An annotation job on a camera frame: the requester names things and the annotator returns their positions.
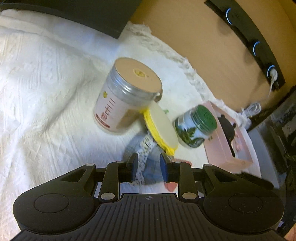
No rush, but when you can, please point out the black power strip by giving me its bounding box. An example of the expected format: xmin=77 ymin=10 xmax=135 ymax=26
xmin=205 ymin=0 xmax=286 ymax=92

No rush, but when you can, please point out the yellow round puff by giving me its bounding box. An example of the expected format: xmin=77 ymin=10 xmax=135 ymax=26
xmin=143 ymin=102 xmax=179 ymax=155

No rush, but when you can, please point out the blue denim lace cloth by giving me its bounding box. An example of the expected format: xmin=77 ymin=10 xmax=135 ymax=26
xmin=124 ymin=134 xmax=173 ymax=187

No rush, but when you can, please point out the black computer monitor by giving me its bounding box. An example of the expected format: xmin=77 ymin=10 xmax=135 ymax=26
xmin=0 ymin=0 xmax=142 ymax=39

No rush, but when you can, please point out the large jar with tan lid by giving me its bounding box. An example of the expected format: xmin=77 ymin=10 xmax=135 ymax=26
xmin=93 ymin=57 xmax=163 ymax=134

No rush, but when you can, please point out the white woven blanket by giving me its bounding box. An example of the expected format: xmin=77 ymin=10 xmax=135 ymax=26
xmin=0 ymin=10 xmax=262 ymax=233

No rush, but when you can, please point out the pink cardboard box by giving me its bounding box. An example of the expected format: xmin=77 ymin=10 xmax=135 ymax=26
xmin=203 ymin=100 xmax=254 ymax=174

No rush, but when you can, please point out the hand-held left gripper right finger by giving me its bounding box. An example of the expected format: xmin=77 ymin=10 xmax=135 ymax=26
xmin=160 ymin=153 xmax=243 ymax=202

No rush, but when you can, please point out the white power cable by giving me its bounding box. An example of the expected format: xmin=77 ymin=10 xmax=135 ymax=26
xmin=240 ymin=69 xmax=279 ymax=117

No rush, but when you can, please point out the green lid glass jar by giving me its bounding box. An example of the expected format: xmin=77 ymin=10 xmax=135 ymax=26
xmin=174 ymin=105 xmax=218 ymax=147

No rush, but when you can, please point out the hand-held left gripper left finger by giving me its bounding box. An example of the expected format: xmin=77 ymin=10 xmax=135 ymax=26
xmin=53 ymin=153 xmax=139 ymax=202

